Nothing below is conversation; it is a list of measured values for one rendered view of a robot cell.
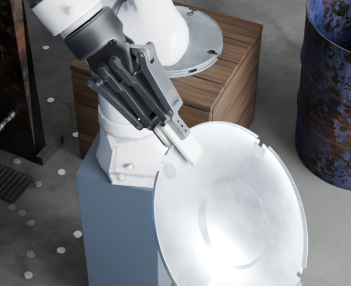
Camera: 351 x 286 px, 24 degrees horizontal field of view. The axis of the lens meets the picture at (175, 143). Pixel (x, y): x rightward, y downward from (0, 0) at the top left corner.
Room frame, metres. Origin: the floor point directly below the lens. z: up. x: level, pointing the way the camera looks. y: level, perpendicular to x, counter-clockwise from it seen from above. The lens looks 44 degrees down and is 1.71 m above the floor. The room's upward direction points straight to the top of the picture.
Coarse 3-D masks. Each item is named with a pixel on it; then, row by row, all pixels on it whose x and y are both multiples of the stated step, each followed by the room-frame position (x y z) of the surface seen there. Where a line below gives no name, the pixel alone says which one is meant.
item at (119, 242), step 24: (96, 144) 1.29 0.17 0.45; (96, 168) 1.22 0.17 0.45; (96, 192) 1.19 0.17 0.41; (120, 192) 1.17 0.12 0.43; (144, 192) 1.16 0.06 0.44; (96, 216) 1.19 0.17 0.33; (120, 216) 1.17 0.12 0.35; (144, 216) 1.16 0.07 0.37; (96, 240) 1.19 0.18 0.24; (120, 240) 1.17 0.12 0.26; (144, 240) 1.16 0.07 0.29; (96, 264) 1.19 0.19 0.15; (120, 264) 1.18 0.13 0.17; (144, 264) 1.16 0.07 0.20
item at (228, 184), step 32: (192, 128) 0.82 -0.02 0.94; (224, 128) 0.86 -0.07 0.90; (224, 160) 0.82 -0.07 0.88; (256, 160) 0.85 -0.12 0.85; (160, 192) 0.72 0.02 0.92; (192, 192) 0.75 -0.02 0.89; (224, 192) 0.77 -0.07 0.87; (256, 192) 0.80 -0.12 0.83; (288, 192) 0.83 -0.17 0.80; (160, 224) 0.69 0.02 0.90; (192, 224) 0.71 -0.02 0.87; (224, 224) 0.73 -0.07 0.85; (256, 224) 0.75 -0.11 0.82; (288, 224) 0.79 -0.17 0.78; (160, 256) 0.65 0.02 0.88; (192, 256) 0.67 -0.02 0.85; (224, 256) 0.69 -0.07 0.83; (256, 256) 0.71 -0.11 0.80; (288, 256) 0.74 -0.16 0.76
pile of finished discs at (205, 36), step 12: (180, 12) 1.90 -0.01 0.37; (192, 12) 1.91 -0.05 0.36; (192, 24) 1.84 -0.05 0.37; (204, 24) 1.84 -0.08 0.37; (216, 24) 1.84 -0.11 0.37; (192, 36) 1.79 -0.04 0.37; (204, 36) 1.79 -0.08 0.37; (216, 36) 1.79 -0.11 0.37; (192, 48) 1.74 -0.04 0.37; (204, 48) 1.74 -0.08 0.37; (216, 48) 1.74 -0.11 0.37; (180, 60) 1.69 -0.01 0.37; (192, 60) 1.69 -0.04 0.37; (204, 60) 1.69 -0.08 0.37; (216, 60) 1.71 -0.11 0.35; (168, 72) 1.64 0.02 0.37; (180, 72) 1.65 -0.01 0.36; (192, 72) 1.66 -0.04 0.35
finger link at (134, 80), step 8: (112, 64) 0.83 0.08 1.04; (120, 64) 0.83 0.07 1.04; (120, 72) 0.83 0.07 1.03; (136, 72) 0.84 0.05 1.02; (128, 80) 0.82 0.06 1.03; (136, 80) 0.82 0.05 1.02; (144, 80) 0.83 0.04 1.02; (136, 88) 0.82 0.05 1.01; (144, 88) 0.82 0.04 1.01; (144, 96) 0.81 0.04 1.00; (152, 96) 0.81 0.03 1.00; (152, 104) 0.81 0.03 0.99; (160, 104) 0.81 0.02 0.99; (160, 112) 0.80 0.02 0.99; (168, 120) 0.80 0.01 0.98
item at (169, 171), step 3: (165, 165) 0.76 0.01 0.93; (168, 165) 0.76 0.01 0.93; (171, 165) 0.77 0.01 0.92; (165, 168) 0.76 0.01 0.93; (168, 168) 0.76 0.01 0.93; (171, 168) 0.76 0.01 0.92; (174, 168) 0.76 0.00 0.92; (165, 171) 0.75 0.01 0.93; (168, 171) 0.76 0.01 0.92; (171, 171) 0.76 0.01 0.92; (174, 171) 0.76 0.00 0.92; (165, 174) 0.75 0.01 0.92; (168, 174) 0.75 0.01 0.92; (171, 174) 0.75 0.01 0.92; (174, 174) 0.76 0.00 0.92; (168, 177) 0.75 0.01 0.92; (171, 177) 0.75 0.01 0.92
